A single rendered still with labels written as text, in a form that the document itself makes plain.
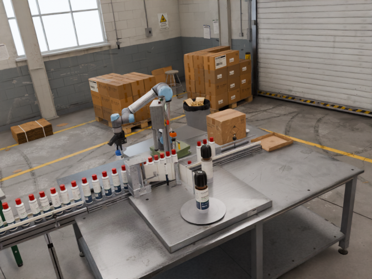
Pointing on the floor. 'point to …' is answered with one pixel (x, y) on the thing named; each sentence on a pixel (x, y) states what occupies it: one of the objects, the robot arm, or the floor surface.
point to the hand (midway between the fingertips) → (119, 153)
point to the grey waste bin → (197, 119)
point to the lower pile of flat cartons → (31, 130)
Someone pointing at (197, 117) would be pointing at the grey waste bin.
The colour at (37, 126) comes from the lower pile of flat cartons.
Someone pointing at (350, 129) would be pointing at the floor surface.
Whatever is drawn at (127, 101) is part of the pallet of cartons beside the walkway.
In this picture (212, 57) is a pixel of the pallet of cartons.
